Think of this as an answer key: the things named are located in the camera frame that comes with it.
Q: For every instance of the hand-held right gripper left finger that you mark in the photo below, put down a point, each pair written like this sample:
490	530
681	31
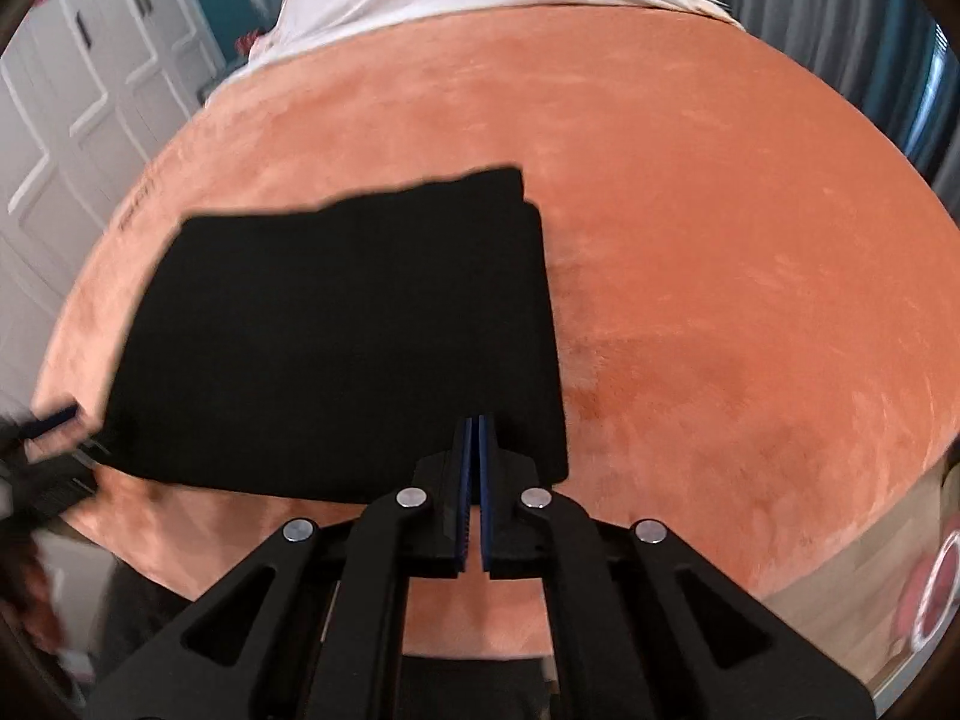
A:
466	465

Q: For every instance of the white wardrobe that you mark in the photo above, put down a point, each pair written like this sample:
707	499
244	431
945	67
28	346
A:
75	127

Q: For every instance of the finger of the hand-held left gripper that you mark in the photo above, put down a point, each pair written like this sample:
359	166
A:
90	446
52	420

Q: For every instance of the pink round fan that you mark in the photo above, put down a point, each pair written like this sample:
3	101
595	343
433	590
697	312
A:
934	592

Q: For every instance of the black pants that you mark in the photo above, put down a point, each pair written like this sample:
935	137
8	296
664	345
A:
337	345

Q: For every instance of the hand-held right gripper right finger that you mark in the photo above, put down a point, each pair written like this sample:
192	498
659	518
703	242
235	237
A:
486	465

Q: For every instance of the blue curtain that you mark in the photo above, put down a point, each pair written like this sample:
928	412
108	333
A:
926	105

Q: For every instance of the orange plush blanket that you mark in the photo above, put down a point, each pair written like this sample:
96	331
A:
712	315

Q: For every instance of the person's left hand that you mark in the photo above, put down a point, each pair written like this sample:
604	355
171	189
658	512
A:
30	585

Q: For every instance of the red boxes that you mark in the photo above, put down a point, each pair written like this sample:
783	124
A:
247	45

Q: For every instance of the grey curtain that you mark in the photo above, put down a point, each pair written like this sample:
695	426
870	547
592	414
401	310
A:
810	15

